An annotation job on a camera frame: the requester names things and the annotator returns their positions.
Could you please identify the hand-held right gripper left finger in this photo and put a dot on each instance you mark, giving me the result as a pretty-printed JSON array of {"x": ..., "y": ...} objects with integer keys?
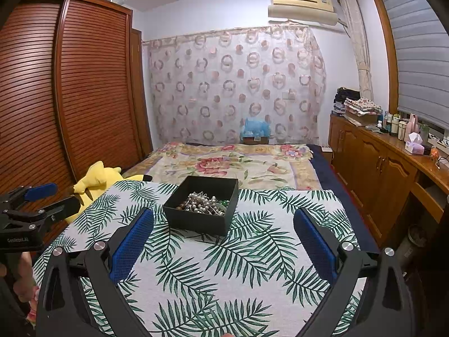
[{"x": 133, "y": 245}]

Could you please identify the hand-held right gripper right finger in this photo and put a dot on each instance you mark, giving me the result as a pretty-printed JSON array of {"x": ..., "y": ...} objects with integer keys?
[{"x": 314, "y": 242}]

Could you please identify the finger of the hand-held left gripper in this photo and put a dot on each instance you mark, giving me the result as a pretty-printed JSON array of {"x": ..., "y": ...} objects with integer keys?
[
  {"x": 40, "y": 191},
  {"x": 59, "y": 209}
]

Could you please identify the black jewelry box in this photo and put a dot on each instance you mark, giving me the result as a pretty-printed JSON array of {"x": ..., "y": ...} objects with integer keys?
[{"x": 196, "y": 223}]

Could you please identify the person's left hand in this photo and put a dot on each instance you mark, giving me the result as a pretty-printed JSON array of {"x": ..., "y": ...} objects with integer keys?
[{"x": 26, "y": 277}]

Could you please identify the yellow plush toy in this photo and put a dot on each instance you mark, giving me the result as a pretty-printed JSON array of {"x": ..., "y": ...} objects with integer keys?
[{"x": 94, "y": 182}]

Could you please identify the dark blue bed sheet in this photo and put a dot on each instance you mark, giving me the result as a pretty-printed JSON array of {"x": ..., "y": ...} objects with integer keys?
[{"x": 336, "y": 189}]

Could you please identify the palm-leaf printed cloth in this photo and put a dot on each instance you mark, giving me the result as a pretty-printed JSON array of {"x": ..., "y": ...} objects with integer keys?
[{"x": 217, "y": 270}]

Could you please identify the wooden cabinet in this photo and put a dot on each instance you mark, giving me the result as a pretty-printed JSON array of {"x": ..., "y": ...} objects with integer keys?
[{"x": 379, "y": 175}]

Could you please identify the wooden slatted wardrobe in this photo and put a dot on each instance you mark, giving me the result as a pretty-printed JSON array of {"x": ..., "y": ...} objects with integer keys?
[{"x": 87, "y": 94}]

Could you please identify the floral blanket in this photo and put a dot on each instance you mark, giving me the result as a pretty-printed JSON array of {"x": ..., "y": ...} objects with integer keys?
[{"x": 217, "y": 165}]

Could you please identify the cardboard box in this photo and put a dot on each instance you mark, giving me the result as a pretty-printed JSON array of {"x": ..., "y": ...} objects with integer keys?
[{"x": 255, "y": 140}]

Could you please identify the pink tissue box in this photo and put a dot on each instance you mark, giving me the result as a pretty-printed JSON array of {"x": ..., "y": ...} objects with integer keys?
[{"x": 414, "y": 145}]

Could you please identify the group of cosmetic bottles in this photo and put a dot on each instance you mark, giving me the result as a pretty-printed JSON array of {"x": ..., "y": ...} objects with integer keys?
[{"x": 394, "y": 124}]

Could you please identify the stack of dark folded clothes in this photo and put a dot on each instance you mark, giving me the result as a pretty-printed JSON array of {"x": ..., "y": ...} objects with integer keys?
[{"x": 343, "y": 98}]

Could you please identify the pink bottle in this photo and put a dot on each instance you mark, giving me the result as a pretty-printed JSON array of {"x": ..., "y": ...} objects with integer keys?
[{"x": 413, "y": 123}]

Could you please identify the circle-patterned sheer curtain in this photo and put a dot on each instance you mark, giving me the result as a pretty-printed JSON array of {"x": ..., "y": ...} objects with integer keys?
[{"x": 238, "y": 84}]

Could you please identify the beige side curtain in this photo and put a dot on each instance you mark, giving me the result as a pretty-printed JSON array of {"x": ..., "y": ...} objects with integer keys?
[{"x": 357, "y": 42}]

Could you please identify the grey window blind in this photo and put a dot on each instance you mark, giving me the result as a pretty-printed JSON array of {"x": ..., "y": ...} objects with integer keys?
[{"x": 417, "y": 59}]

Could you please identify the beige air conditioner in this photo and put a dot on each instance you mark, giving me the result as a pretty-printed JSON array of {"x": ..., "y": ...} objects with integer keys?
[{"x": 301, "y": 7}]

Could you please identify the wooden window frame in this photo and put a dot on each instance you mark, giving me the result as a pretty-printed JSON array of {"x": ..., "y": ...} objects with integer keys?
[{"x": 386, "y": 52}]

